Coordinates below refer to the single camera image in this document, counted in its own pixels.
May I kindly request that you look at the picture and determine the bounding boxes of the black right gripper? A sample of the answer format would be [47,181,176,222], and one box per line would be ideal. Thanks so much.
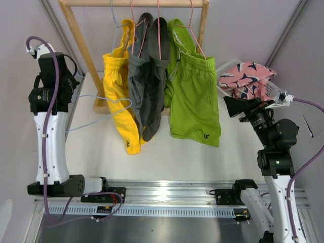
[223,96,274,149]

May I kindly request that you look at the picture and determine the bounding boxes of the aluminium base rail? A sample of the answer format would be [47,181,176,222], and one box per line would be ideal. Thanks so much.
[33,178,310,210]

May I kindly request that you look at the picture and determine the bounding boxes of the lime green shorts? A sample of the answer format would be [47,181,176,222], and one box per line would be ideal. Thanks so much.
[165,19,221,147]

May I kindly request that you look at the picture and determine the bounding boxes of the pink shark print shorts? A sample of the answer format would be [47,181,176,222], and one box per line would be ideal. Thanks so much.
[218,61,277,101]

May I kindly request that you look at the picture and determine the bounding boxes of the pink wire hanger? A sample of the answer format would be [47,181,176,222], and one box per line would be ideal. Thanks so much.
[178,0,209,60]
[130,12,152,58]
[157,0,162,60]

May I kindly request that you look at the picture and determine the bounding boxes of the light blue wire hanger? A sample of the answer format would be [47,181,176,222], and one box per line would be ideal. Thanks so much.
[65,94,133,134]
[110,0,134,57]

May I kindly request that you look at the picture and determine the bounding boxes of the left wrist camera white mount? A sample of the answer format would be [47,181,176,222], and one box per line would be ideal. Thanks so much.
[26,43,55,60]

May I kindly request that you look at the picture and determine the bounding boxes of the pink wire hanger right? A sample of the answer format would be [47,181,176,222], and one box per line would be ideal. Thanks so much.
[178,0,209,60]

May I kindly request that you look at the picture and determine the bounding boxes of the white plastic basket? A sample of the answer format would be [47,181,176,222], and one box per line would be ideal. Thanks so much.
[216,60,280,97]

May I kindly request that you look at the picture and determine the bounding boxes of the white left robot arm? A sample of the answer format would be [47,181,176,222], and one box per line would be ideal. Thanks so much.
[27,52,126,203]

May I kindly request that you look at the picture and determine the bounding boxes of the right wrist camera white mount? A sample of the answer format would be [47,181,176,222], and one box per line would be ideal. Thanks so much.
[266,91,295,109]

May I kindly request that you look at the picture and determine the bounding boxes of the grey shorts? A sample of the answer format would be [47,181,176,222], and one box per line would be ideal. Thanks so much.
[128,16,171,142]

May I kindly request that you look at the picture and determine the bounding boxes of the pink wire hanger middle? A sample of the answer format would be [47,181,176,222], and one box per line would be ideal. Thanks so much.
[157,0,162,60]

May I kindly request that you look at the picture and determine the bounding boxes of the wooden clothes rack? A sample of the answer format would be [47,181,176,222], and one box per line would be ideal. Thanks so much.
[58,1,201,114]

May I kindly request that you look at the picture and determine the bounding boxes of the yellow shorts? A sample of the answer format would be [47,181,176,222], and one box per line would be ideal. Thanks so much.
[103,19,145,155]

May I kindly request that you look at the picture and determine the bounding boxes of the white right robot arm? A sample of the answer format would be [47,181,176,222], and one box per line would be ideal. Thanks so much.
[210,94,307,242]

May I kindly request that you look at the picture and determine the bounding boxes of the slotted cable duct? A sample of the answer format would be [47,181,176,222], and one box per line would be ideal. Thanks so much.
[47,206,235,218]

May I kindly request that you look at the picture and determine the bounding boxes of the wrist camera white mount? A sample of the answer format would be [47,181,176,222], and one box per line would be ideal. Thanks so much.
[26,43,55,60]
[266,91,295,109]

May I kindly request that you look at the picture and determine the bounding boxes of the pink wire hanger left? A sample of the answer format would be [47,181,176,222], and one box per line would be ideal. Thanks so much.
[130,12,152,58]

